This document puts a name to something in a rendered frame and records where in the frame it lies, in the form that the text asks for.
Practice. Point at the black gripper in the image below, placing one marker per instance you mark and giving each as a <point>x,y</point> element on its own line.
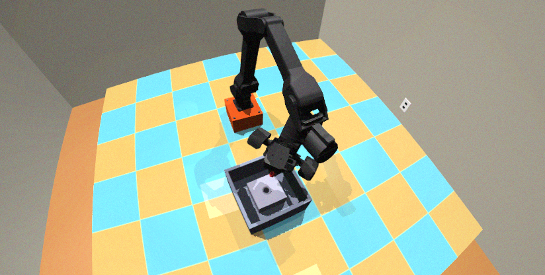
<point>308,167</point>

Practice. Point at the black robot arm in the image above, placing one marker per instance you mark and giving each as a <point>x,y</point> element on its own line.
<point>300,90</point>

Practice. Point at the white square plate with hole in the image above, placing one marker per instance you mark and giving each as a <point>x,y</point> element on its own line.
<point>266,193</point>

